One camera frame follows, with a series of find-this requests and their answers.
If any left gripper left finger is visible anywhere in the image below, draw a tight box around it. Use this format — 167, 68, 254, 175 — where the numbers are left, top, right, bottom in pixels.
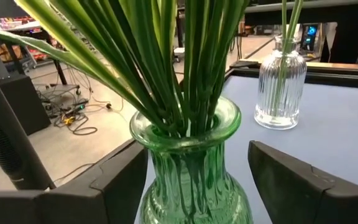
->
0, 143, 149, 224

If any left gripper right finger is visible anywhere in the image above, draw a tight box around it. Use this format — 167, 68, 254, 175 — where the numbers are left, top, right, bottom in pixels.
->
249, 140, 358, 224

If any blue artificial flower bunch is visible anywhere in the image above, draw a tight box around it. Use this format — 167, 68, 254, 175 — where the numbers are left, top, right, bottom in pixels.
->
0, 0, 167, 131
181, 0, 251, 134
116, 0, 192, 134

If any long green stem above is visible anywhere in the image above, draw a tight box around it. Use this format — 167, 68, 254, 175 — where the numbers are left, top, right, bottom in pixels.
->
287, 0, 300, 54

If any bright red artificial tulip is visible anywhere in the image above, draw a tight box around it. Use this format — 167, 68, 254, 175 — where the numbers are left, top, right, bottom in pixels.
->
290, 0, 305, 54
272, 0, 288, 119

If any green glass vase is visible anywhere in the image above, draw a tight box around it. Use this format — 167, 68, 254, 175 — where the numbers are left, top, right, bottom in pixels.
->
129, 95, 254, 224

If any ribbed clear glass vase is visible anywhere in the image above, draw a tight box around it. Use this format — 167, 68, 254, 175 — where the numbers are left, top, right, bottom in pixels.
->
254, 34, 308, 131

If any blue table mat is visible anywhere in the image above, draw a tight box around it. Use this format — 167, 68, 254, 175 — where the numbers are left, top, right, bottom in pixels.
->
134, 75, 358, 224

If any black floor box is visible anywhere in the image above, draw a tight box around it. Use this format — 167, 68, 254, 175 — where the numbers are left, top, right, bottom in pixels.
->
0, 73, 52, 137

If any blue lit computer case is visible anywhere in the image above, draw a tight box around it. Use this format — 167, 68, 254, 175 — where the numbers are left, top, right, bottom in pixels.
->
300, 24, 320, 53

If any yellow power plug cord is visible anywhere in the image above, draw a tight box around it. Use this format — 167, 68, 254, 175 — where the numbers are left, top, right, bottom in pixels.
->
61, 115, 76, 126

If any black floor stand post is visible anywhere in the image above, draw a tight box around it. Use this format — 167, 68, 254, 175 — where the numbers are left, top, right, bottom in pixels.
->
0, 57, 57, 191

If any black frame bracket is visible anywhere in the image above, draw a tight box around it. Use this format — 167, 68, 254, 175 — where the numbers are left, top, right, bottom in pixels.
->
228, 58, 261, 71

